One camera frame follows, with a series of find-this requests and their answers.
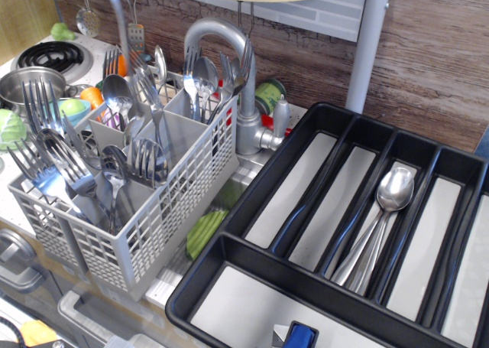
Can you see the orange toy carrot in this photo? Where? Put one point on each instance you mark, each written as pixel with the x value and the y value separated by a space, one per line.
pixel 92 95

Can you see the green toy can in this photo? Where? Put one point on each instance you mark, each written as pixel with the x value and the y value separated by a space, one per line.
pixel 267 94

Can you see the grey metal post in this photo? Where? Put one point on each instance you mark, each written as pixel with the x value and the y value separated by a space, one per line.
pixel 368 40

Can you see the steel spoons in tray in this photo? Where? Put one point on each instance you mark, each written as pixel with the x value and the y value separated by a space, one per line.
pixel 393 194

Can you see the hanging toy skimmer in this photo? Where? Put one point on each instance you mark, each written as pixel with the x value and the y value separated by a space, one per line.
pixel 88 22

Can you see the black cutlery tray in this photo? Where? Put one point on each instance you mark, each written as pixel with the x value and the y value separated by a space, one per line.
pixel 271 261

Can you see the steel spoon near faucet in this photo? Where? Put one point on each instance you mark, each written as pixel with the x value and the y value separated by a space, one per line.
pixel 206 79

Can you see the steel pot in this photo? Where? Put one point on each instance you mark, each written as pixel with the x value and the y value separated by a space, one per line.
pixel 12 86

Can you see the small green toy vegetable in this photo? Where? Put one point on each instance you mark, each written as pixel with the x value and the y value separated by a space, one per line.
pixel 61 32

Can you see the grey plastic cutlery basket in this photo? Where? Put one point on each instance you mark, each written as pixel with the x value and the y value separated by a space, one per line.
pixel 155 220

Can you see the teal bowl with green ball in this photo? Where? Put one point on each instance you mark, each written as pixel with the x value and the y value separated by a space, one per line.
pixel 75 110

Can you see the silver toy faucet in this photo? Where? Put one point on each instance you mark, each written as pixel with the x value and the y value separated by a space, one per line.
pixel 252 136

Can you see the yellow toy bottom left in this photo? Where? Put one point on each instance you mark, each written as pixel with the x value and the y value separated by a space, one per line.
pixel 36 332

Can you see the blue object bottom edge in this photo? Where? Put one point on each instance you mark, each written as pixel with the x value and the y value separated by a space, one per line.
pixel 295 335

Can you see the steel fork near faucet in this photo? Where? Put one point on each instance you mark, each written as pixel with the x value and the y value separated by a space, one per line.
pixel 192 55

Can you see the black stove burner coil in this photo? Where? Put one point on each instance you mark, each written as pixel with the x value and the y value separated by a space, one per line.
pixel 56 55

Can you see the steel spoon centre basket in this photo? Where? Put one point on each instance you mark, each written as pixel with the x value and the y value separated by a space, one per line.
pixel 118 97

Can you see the green striped toy vegetable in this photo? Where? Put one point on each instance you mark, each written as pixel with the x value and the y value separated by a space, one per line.
pixel 202 232

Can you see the steel fork back left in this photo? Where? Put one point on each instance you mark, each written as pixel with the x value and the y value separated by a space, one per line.
pixel 40 103

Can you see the steel fork front left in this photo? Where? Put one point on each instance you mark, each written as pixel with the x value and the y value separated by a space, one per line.
pixel 42 173

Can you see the hanging toy spatula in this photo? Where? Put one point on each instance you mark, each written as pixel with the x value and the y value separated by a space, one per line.
pixel 135 29

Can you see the green toy cabbage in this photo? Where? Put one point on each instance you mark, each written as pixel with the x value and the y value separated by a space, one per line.
pixel 13 129

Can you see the big steel spoon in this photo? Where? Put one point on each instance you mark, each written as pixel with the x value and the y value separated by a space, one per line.
pixel 125 46

